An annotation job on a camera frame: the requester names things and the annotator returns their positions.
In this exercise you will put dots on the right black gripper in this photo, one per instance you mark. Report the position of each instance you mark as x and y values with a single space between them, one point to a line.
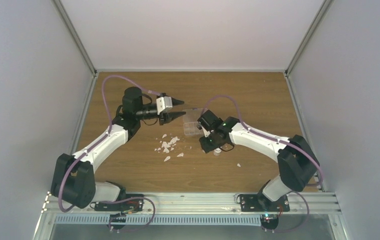
204 131

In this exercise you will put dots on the white slotted cable duct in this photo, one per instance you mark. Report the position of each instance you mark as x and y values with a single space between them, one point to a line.
160 219

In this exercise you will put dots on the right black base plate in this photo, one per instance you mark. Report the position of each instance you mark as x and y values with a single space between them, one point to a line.
259 203

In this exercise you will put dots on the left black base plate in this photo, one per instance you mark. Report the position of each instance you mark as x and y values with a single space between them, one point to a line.
134 203

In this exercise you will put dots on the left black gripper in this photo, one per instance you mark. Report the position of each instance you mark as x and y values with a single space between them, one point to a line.
162 114

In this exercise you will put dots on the white pill fragments pile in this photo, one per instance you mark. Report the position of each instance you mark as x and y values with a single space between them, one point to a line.
170 147

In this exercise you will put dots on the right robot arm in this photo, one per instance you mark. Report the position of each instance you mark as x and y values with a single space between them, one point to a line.
295 159

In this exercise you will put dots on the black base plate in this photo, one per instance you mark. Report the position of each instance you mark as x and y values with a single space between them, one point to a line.
134 203
259 203

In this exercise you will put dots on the aluminium front rail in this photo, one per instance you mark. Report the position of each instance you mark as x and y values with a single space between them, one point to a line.
226 203

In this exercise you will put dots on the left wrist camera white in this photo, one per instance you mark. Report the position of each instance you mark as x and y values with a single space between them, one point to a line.
163 104

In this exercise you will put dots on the capped white pill bottle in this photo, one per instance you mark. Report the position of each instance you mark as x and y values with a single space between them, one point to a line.
217 152

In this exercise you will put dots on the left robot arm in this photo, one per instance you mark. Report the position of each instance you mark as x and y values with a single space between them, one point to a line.
74 182

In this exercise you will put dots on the clear plastic pill organizer box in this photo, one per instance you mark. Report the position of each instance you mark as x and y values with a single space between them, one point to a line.
191 126

